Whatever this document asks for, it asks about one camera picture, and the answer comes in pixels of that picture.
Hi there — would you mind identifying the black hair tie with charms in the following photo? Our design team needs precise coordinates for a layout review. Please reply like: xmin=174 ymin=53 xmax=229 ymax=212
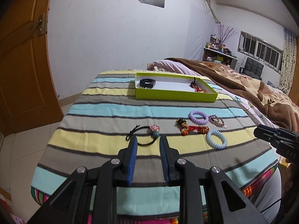
xmin=125 ymin=124 xmax=161 ymax=147

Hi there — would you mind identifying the red rope bracelet gold charm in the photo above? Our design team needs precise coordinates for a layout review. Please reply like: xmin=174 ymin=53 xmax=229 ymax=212
xmin=175 ymin=118 xmax=210 ymax=136

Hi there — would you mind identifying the purple spiral hair tie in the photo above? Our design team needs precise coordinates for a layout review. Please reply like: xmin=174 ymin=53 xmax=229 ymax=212
xmin=188 ymin=110 xmax=209 ymax=125

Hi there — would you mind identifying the blue spiral hair tie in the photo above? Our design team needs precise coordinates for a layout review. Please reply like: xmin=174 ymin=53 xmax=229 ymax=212
xmin=205 ymin=129 xmax=228 ymax=150

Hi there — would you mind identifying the pink beaded bracelet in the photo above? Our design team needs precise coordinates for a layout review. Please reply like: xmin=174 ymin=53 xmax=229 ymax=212
xmin=208 ymin=114 xmax=228 ymax=129

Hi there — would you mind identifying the black smart wristband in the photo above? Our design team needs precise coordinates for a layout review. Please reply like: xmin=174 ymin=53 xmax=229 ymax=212
xmin=139 ymin=78 xmax=156 ymax=88

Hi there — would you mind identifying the dark beaded bracelet black loop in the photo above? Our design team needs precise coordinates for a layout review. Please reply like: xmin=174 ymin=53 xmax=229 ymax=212
xmin=190 ymin=77 xmax=198 ymax=88

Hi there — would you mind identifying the person right hand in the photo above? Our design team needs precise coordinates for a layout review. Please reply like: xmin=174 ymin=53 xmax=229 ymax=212
xmin=283 ymin=159 xmax=298 ymax=192

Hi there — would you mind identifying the brown floral fleece blanket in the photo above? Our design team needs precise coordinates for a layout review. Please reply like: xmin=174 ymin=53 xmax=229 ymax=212
xmin=169 ymin=58 xmax=298 ymax=132

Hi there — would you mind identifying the striped blanket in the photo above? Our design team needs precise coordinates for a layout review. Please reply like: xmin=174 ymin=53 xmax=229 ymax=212
xmin=37 ymin=71 xmax=278 ymax=190

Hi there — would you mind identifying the patterned curtain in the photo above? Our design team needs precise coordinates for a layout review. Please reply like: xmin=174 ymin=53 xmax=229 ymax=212
xmin=279 ymin=27 xmax=297 ymax=95

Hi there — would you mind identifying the black chair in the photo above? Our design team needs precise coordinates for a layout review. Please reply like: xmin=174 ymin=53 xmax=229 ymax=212
xmin=239 ymin=57 xmax=264 ymax=80

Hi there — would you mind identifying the green shallow cardboard box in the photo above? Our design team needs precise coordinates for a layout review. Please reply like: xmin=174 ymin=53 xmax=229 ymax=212
xmin=135 ymin=72 xmax=218 ymax=103

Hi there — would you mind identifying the window with bars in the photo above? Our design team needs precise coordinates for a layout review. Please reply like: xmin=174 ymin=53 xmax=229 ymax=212
xmin=238 ymin=31 xmax=283 ymax=73

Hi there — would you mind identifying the cluttered desk shelf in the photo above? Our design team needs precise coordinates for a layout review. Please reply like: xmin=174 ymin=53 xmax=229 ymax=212
xmin=202 ymin=34 xmax=238 ymax=69

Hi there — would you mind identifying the colorful plaid sheet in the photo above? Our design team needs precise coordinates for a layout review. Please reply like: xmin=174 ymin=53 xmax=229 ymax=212
xmin=30 ymin=164 xmax=281 ymax=223

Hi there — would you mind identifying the purple branch decoration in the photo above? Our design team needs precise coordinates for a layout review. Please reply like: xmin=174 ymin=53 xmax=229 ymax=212
xmin=217 ymin=23 xmax=237 ymax=45

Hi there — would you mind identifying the orange wooden door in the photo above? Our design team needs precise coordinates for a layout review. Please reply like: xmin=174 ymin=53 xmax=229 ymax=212
xmin=1 ymin=0 xmax=63 ymax=136

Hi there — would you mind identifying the door latch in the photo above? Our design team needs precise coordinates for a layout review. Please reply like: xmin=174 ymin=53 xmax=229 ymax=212
xmin=29 ymin=13 xmax=47 ymax=36

